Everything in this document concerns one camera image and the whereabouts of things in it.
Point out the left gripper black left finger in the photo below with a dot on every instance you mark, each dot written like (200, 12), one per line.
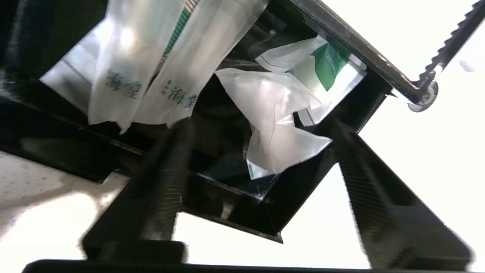
(151, 197)

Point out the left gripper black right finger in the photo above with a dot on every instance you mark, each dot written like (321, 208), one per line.
(398, 227)

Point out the black amenity tray box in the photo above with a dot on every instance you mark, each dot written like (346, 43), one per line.
(360, 41)

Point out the black glossy tray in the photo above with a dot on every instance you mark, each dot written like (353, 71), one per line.
(235, 212)

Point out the small green-label sachet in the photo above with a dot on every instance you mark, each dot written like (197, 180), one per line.
(333, 64)

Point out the clear plastic packet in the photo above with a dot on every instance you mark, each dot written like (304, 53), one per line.
(273, 113)

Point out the green-label comb packet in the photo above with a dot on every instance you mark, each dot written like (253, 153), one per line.
(72, 72)

